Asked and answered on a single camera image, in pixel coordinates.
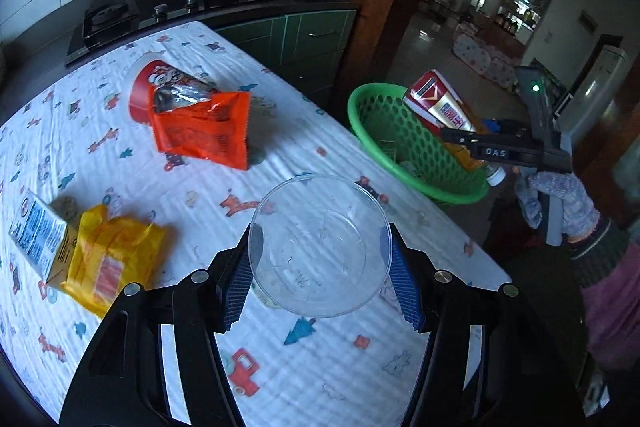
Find white refrigerator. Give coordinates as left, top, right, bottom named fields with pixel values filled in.
left=552, top=34, right=631, bottom=148

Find person's right forearm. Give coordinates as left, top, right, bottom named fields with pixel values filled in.
left=570, top=217, right=640, bottom=368

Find green plastic basket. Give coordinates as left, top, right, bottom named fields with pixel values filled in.
left=347, top=83, right=491, bottom=206

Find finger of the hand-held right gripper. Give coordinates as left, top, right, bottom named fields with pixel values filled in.
left=482, top=118, right=533, bottom=138
left=440, top=127, right=543, bottom=168

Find black gas stove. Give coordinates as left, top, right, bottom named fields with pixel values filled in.
left=65, top=0, right=261, bottom=68

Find white dotted play fence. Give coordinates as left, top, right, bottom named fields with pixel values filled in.
left=452, top=32, right=518, bottom=85

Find red instant noodle cup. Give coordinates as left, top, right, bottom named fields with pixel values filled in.
left=127, top=52, right=221, bottom=125

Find clear plastic bowl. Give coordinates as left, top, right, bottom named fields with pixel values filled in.
left=248, top=174, right=393, bottom=319

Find green base cabinets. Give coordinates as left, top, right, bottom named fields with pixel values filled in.
left=215, top=9, right=358, bottom=102

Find white blue carton box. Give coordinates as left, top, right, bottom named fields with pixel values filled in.
left=9, top=189, right=81, bottom=288

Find orange snack bag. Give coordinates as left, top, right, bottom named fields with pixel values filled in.
left=150, top=87, right=251, bottom=171

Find printed white tablecloth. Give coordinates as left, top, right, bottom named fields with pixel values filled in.
left=0, top=21, right=513, bottom=427

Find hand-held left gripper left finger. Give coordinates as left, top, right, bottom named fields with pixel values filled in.
left=59, top=222, right=256, bottom=427

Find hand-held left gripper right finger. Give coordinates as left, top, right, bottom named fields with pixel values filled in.
left=387, top=224, right=588, bottom=427

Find person's right hand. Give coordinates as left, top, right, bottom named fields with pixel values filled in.
left=515, top=172, right=601, bottom=240

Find yellow plastic bag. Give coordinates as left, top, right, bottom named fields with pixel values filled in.
left=60, top=204, right=168, bottom=318

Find display shelf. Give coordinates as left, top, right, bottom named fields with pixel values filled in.
left=495, top=0, right=556, bottom=48

